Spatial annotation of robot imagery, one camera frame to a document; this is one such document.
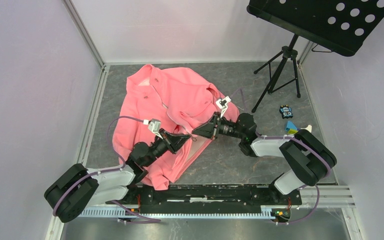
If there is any small black blue toy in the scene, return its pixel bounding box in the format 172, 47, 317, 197
279, 105, 294, 119

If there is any black music stand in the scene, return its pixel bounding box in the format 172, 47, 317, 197
246, 0, 384, 113

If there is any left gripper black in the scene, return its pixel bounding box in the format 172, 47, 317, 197
143, 128, 190, 167

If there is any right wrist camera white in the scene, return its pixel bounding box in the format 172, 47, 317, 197
215, 96, 231, 118

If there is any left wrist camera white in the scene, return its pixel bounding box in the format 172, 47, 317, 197
142, 118, 163, 139

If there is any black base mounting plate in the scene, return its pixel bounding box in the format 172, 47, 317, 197
119, 184, 302, 214

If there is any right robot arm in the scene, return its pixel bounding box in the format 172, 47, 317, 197
192, 112, 337, 204

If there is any blue yellow small object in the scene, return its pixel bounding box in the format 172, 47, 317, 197
285, 120, 300, 135

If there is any pink zip-up jacket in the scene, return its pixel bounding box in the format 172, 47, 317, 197
112, 64, 224, 191

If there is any white slotted cable duct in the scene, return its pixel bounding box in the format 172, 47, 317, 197
77, 206, 274, 220

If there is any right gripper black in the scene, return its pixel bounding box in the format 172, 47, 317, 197
191, 112, 245, 141

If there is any white object behind arm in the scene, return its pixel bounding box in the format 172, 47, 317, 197
303, 124, 313, 133

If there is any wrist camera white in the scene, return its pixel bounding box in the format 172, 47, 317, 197
142, 118, 163, 139
215, 96, 231, 118

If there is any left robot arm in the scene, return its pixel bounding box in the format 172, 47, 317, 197
44, 128, 191, 223

